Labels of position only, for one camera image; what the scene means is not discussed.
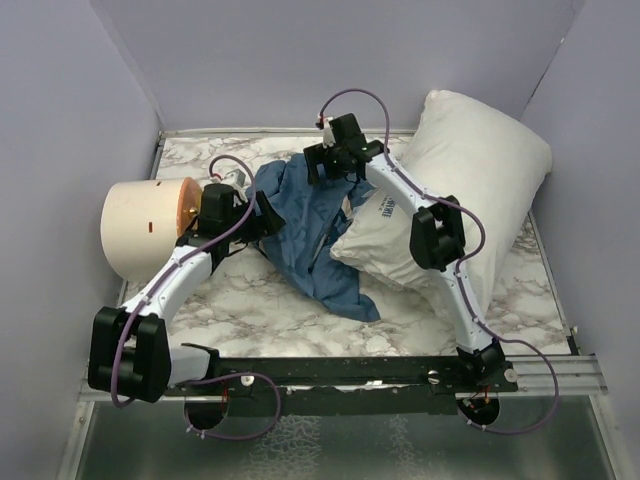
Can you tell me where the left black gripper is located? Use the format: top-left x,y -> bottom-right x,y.
224,190 -> 285,244

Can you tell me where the blue lettered pillowcase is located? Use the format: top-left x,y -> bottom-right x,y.
255,153 -> 380,322

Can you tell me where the white pillow with red logo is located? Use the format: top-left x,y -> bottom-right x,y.
329,89 -> 554,337

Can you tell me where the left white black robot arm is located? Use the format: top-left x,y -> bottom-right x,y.
88,183 -> 285,404

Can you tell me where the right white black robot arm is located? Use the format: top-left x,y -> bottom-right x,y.
303,114 -> 505,391

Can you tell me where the cream cylinder with orange lid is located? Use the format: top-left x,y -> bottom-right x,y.
100,177 -> 202,282

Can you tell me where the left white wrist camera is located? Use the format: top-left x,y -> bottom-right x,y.
211,169 -> 247,198

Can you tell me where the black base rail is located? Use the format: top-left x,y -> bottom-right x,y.
166,355 -> 518,417

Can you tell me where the aluminium frame rail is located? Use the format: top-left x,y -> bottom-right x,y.
494,327 -> 609,398

